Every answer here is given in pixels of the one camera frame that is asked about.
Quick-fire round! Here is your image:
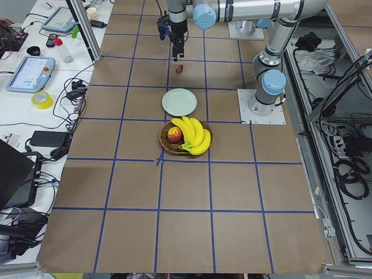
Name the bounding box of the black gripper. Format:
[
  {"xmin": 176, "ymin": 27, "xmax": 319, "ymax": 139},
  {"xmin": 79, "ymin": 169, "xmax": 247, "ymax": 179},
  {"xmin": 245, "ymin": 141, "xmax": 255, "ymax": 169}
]
[{"xmin": 169, "ymin": 20, "xmax": 188, "ymax": 61}]

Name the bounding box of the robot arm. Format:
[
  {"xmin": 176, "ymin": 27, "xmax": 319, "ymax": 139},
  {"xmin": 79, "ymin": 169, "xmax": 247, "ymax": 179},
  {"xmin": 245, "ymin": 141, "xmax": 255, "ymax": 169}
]
[
  {"xmin": 157, "ymin": 0, "xmax": 327, "ymax": 67},
  {"xmin": 248, "ymin": 1, "xmax": 327, "ymax": 117}
]

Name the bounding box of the light green plate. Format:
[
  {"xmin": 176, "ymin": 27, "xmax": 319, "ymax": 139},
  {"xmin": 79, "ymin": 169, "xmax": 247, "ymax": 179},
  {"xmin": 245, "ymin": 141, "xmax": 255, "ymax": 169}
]
[{"xmin": 162, "ymin": 88, "xmax": 198, "ymax": 116}]

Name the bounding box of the paper cup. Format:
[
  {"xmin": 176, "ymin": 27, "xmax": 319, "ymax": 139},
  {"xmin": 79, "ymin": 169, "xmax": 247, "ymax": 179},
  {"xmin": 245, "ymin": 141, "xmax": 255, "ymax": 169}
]
[{"xmin": 86, "ymin": 7, "xmax": 98, "ymax": 20}]

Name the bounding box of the red apple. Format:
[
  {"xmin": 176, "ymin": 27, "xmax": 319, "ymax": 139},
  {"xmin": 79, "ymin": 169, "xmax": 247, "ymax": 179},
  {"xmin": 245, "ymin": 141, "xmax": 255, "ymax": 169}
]
[{"xmin": 167, "ymin": 126, "xmax": 183, "ymax": 144}]

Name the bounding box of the yellow banana bunch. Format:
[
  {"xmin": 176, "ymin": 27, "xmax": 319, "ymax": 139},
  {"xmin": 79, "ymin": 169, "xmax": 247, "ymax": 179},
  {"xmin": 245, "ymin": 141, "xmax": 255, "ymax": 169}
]
[{"xmin": 171, "ymin": 116, "xmax": 212, "ymax": 156}]

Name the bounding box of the green marker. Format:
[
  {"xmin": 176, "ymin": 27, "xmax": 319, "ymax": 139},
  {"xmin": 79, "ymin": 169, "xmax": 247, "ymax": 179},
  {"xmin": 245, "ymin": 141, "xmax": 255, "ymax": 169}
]
[{"xmin": 71, "ymin": 24, "xmax": 80, "ymax": 39}]

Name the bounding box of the woven wicker basket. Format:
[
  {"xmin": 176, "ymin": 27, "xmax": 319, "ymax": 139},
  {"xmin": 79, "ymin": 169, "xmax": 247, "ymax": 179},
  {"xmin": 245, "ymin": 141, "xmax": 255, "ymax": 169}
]
[{"xmin": 159, "ymin": 121, "xmax": 213, "ymax": 155}]

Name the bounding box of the far teach pendant tablet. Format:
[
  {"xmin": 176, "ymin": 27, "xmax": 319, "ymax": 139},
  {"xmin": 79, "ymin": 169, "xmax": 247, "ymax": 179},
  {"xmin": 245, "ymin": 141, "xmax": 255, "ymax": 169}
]
[{"xmin": 41, "ymin": 6, "xmax": 76, "ymax": 33}]

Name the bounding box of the teach pendant tablet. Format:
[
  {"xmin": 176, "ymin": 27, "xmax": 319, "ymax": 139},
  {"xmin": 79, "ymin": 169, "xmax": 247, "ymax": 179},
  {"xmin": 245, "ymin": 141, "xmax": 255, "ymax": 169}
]
[
  {"xmin": 6, "ymin": 56, "xmax": 56, "ymax": 94},
  {"xmin": 41, "ymin": 6, "xmax": 76, "ymax": 33}
]

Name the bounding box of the black cloth bundle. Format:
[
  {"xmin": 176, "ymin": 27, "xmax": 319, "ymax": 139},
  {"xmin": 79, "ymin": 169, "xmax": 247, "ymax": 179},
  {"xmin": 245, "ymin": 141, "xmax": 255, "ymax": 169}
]
[{"xmin": 295, "ymin": 32, "xmax": 322, "ymax": 52}]

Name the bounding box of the white crumpled cloth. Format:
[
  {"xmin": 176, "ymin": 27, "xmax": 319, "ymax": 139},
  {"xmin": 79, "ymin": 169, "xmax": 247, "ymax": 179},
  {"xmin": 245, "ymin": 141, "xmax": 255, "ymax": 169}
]
[{"xmin": 299, "ymin": 50, "xmax": 335, "ymax": 74}]

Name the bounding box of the black bowl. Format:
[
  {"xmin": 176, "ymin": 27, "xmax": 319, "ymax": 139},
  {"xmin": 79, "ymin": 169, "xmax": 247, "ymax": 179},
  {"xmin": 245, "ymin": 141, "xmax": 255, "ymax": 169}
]
[{"xmin": 26, "ymin": 46, "xmax": 41, "ymax": 56}]

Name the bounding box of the yellow tape roll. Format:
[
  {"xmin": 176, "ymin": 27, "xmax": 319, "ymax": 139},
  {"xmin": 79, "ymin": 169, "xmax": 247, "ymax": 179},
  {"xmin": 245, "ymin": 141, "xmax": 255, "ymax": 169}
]
[{"xmin": 31, "ymin": 91, "xmax": 53, "ymax": 110}]

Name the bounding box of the near teach pendant tablet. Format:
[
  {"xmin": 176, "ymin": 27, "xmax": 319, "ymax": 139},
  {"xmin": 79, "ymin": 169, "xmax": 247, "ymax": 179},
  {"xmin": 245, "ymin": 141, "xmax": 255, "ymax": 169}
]
[{"xmin": 6, "ymin": 56, "xmax": 56, "ymax": 94}]

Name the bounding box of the black power adapter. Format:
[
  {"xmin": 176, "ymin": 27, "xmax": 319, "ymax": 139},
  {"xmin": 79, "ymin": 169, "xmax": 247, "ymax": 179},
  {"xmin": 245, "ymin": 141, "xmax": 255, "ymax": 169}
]
[{"xmin": 30, "ymin": 131, "xmax": 67, "ymax": 148}]

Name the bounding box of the black laptop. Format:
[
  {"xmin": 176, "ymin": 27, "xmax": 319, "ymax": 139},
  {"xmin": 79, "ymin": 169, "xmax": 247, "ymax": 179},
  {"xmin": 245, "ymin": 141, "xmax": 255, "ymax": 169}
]
[{"xmin": 1, "ymin": 141, "xmax": 42, "ymax": 209}]

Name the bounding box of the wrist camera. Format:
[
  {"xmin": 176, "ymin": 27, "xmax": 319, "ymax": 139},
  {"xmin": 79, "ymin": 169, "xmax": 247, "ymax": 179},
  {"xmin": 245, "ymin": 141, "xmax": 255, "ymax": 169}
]
[{"xmin": 156, "ymin": 11, "xmax": 169, "ymax": 41}]

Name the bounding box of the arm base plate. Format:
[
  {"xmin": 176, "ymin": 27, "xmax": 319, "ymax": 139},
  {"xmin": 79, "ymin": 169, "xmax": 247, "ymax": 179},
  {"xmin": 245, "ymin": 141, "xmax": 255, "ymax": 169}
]
[
  {"xmin": 237, "ymin": 89, "xmax": 286, "ymax": 125},
  {"xmin": 228, "ymin": 20, "xmax": 264, "ymax": 41}
]

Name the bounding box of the aluminium frame post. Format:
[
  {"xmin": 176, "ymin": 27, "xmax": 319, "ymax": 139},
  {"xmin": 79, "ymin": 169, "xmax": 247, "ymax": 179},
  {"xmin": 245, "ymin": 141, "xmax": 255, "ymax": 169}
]
[{"xmin": 66, "ymin": 0, "xmax": 101, "ymax": 62}]

